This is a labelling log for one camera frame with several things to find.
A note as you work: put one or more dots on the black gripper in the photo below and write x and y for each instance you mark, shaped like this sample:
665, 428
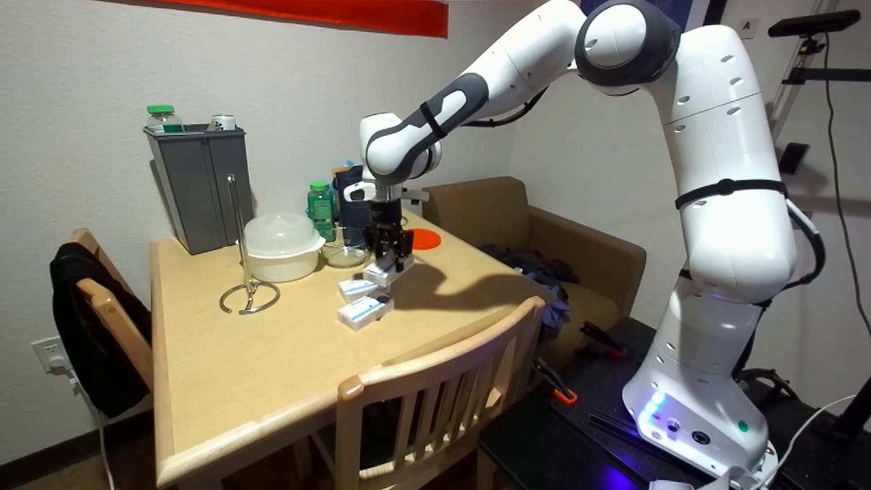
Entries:
388, 232

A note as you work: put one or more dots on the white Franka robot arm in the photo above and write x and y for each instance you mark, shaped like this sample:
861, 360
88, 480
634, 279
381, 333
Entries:
725, 137

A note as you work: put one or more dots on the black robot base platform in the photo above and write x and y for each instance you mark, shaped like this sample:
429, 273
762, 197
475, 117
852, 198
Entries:
546, 443

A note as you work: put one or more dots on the orange round lid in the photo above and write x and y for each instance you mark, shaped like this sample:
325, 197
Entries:
425, 240

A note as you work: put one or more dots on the clear glass bowl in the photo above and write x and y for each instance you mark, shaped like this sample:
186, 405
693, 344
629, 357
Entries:
340, 255

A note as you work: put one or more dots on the dark navy bag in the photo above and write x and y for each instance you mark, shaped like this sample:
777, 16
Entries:
351, 220

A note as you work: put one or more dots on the green plastic bottle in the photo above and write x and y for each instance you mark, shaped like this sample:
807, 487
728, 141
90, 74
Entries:
320, 206

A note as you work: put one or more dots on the wooden slat-back chair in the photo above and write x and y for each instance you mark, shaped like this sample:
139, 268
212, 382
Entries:
435, 353

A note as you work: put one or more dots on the white lidded plastic bowl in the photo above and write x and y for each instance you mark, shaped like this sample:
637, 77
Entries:
278, 246

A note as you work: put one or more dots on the black clothes pile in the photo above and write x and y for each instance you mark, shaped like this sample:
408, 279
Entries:
535, 264

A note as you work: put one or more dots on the purple cloth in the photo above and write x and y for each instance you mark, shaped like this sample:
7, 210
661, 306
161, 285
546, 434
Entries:
554, 313

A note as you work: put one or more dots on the brown armchair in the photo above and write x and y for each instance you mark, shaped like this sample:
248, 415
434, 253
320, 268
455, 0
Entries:
588, 262

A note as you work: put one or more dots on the grey plastic bin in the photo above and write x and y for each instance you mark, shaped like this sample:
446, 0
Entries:
199, 190

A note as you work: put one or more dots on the clear small jar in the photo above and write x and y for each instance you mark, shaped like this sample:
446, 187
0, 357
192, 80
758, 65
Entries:
223, 119

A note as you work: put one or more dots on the green-lidded jar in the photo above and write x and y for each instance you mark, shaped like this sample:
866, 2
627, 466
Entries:
161, 112

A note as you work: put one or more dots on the wooden chair with jacket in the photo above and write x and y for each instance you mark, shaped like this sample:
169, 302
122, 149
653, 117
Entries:
118, 330

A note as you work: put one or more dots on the wrist-mounted camera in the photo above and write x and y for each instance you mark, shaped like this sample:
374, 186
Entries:
357, 190

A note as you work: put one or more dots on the red wall banner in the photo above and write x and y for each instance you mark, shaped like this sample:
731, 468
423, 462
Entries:
316, 10

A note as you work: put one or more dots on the white wall outlet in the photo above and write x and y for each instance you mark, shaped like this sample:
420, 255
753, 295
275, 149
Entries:
50, 353

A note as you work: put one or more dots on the black camera stand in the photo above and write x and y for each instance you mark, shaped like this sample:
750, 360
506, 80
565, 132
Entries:
811, 23

